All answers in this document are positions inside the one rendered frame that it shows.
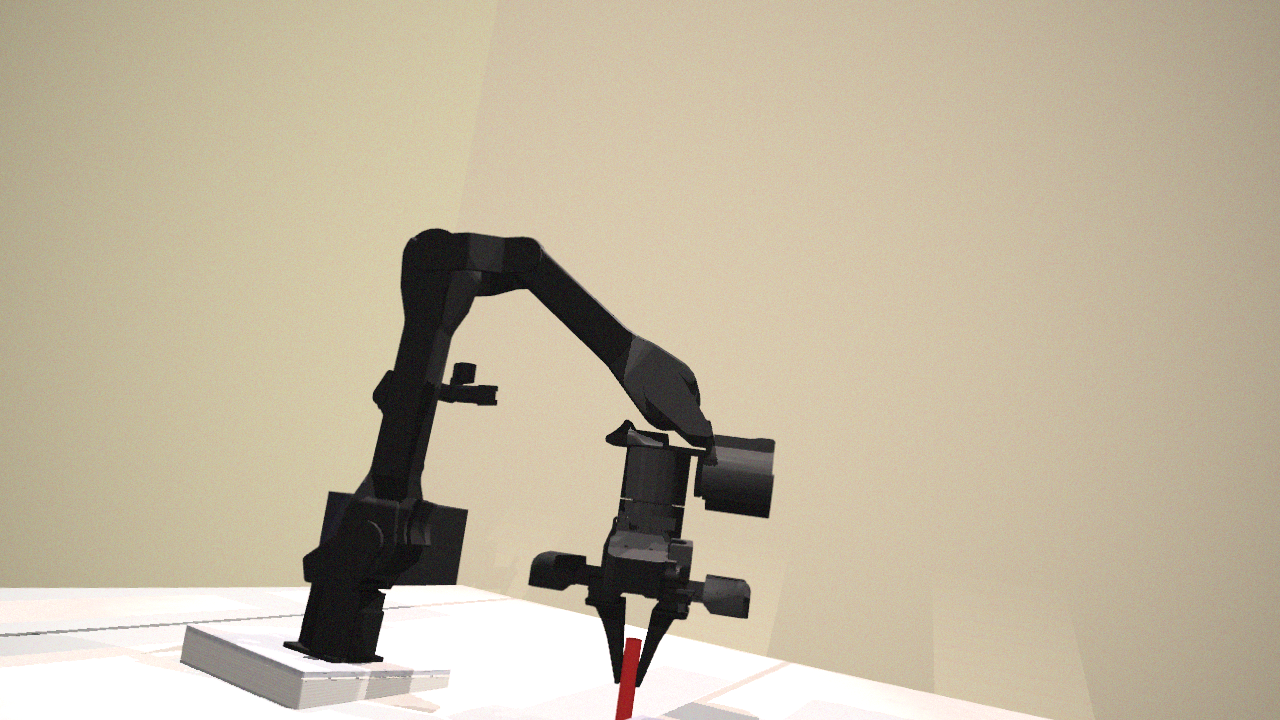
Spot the red peg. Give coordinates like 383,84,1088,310
614,637,643,720

